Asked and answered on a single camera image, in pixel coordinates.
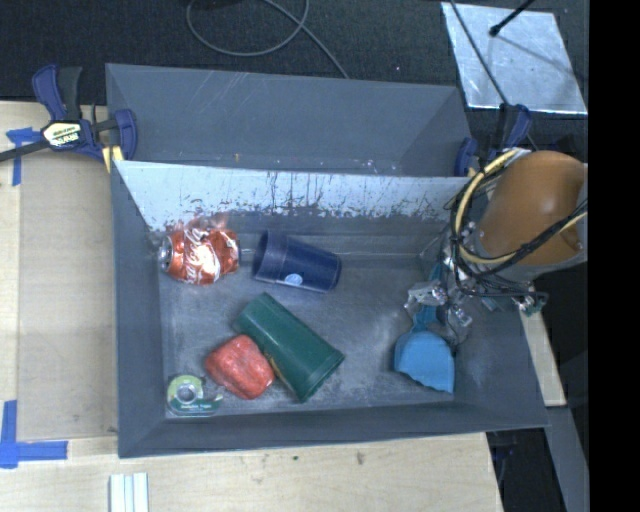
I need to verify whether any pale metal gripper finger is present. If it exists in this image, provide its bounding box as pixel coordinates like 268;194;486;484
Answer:
403;280;450;315
445;303;474;344

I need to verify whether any grey metal bin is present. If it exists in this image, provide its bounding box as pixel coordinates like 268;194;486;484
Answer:
104;62;552;459

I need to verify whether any dark blue cup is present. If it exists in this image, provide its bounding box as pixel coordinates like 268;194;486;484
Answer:
250;229;343;294

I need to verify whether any dark green cup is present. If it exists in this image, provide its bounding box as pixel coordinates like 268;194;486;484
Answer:
231;291;347;404

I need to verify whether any red toy pepper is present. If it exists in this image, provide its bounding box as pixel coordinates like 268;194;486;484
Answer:
203;333;277;401

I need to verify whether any crushed red soda can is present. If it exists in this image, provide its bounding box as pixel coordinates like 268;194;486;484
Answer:
158;215;242;287

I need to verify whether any green tape dispenser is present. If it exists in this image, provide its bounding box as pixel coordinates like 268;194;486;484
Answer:
165;373;225;418

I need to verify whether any pale wood board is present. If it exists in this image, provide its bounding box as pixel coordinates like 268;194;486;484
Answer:
16;148;122;444

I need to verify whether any blue scoop with handle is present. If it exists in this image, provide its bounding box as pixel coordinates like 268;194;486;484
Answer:
393;263;457;395

